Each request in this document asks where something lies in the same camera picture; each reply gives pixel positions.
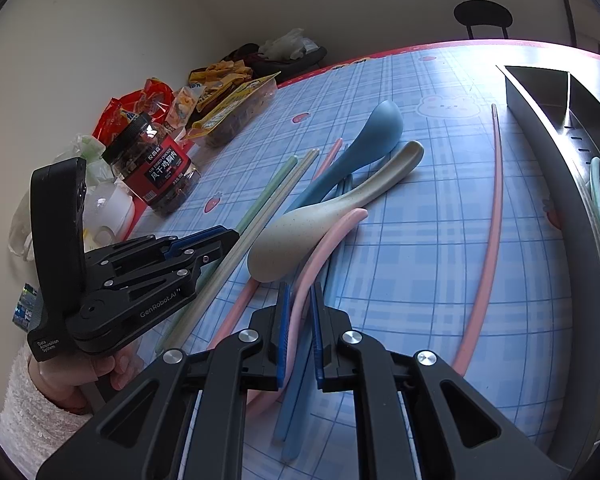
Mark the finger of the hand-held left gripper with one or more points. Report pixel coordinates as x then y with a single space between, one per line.
195 242
155 305

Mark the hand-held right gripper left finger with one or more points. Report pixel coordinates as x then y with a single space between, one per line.
282 350

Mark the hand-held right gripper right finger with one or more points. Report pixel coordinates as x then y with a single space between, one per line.
316 345

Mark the pink chopstick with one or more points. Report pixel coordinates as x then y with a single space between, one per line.
495 240
235 310

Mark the blue chopstick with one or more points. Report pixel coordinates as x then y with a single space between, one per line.
282 420
295 435

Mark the beige speckled spoon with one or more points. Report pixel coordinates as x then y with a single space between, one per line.
290 245

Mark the pink spoon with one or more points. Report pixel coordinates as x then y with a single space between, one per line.
330 240

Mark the blue spoon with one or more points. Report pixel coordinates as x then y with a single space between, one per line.
375 130

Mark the metal utensil holder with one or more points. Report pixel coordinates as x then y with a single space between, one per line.
575 200

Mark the person's left forearm white sleeve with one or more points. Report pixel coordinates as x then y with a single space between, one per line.
25 435

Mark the person's left hand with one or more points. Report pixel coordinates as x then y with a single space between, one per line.
70 375

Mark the translucent plastic bag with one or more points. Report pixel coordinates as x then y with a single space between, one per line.
110 210

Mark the black-lidded red label jar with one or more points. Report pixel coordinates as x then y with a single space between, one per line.
155 170

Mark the small orange snack packet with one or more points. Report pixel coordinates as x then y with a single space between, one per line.
180 110

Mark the blue plaid tablecloth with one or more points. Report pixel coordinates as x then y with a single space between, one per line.
430 270

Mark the yellow label snack packet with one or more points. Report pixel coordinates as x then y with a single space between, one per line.
235 110

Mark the red snack bag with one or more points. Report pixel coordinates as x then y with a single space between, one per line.
145 97

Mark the yellow snack bag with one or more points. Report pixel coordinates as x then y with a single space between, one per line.
220 72

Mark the dark bag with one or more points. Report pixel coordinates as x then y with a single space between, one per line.
290 67

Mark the white plastic bag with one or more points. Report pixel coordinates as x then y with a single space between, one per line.
290 42

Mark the black round stool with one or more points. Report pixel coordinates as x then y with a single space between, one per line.
480 12

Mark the black metal frame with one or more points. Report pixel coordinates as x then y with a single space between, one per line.
569 20

